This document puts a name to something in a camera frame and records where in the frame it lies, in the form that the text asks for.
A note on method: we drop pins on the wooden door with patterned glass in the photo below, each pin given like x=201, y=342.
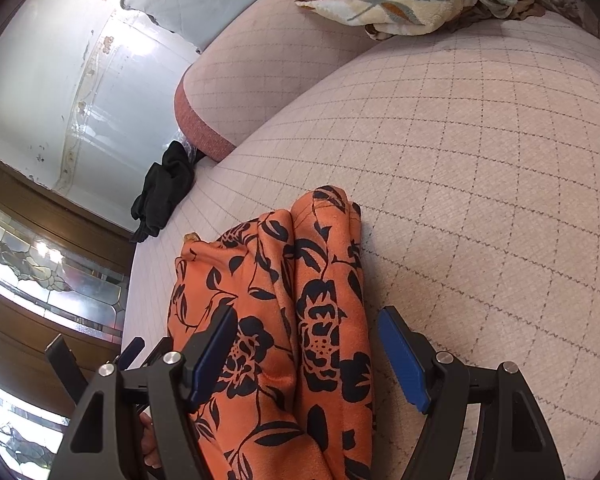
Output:
x=35, y=270

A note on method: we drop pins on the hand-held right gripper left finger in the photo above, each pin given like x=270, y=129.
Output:
x=212, y=355

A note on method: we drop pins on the orange black floral garment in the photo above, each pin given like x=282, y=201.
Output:
x=280, y=310

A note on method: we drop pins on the black cloth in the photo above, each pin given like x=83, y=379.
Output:
x=162, y=190

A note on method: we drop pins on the person's left hand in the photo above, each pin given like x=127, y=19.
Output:
x=149, y=435

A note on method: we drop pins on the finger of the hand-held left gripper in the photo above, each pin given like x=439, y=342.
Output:
x=132, y=351
x=64, y=362

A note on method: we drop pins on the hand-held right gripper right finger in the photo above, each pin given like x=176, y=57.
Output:
x=402, y=360

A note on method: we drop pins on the pink quilted sofa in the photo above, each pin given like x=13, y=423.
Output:
x=455, y=160

